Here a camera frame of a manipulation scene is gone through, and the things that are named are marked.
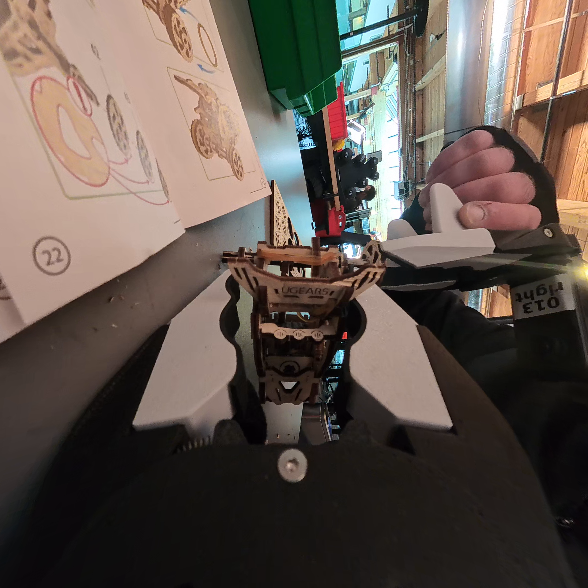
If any red panel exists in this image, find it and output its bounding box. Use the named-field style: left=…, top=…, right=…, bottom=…
left=317, top=83, right=348, bottom=139

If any wooden gear wheel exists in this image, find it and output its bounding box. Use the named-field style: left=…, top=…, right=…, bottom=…
left=362, top=241, right=387, bottom=279

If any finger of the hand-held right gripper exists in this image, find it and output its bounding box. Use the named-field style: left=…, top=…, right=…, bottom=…
left=383, top=257, right=497, bottom=292
left=380, top=227, right=498, bottom=269

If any wooden buggy model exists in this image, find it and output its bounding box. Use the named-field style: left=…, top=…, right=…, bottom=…
left=222, top=236, right=386, bottom=406

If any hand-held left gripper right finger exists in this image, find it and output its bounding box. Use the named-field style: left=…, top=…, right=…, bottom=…
left=345, top=287, right=454, bottom=435

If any grey metal pipe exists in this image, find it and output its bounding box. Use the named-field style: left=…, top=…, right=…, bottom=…
left=443, top=0, right=496, bottom=134

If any red box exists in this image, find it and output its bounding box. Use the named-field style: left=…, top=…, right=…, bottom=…
left=310, top=206, right=346, bottom=238

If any person's right hand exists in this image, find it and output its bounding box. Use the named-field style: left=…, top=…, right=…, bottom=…
left=425, top=130, right=543, bottom=231

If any paper instruction booklet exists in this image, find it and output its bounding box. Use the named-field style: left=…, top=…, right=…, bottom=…
left=0, top=0, right=273, bottom=343

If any rack of black dumbbells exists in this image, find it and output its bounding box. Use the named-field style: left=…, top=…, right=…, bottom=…
left=337, top=146, right=381, bottom=185

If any wooden parts sheet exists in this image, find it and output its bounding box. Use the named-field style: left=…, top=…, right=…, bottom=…
left=270, top=180, right=302, bottom=251

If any green object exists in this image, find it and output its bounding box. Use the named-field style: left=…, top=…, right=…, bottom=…
left=248, top=0, right=344, bottom=115

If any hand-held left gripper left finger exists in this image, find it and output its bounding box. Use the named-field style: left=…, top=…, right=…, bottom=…
left=132, top=270, right=267, bottom=444

